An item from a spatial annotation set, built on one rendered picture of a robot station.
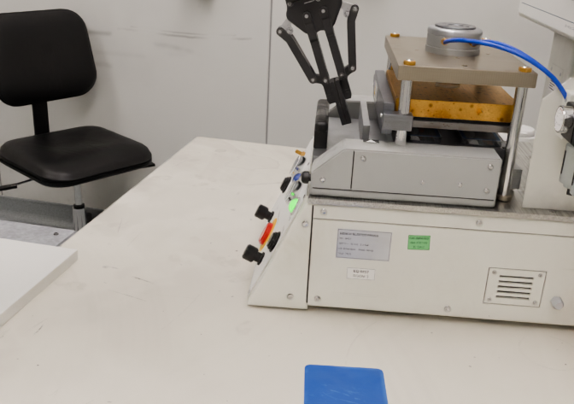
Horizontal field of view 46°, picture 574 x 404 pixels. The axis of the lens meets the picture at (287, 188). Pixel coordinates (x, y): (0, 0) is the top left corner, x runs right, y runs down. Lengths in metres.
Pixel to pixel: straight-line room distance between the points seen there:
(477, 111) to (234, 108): 1.78
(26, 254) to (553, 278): 0.79
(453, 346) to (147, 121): 2.03
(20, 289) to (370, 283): 0.50
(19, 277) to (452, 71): 0.68
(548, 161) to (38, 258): 0.77
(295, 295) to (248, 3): 1.72
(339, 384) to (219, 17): 1.93
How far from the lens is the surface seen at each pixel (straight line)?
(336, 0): 1.02
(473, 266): 0.98
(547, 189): 0.97
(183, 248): 1.18
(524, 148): 1.26
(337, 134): 1.07
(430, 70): 0.91
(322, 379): 0.87
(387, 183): 0.92
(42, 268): 1.10
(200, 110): 2.70
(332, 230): 0.94
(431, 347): 0.96
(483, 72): 0.93
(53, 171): 2.37
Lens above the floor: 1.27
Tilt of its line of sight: 21 degrees down
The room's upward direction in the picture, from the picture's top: 3 degrees clockwise
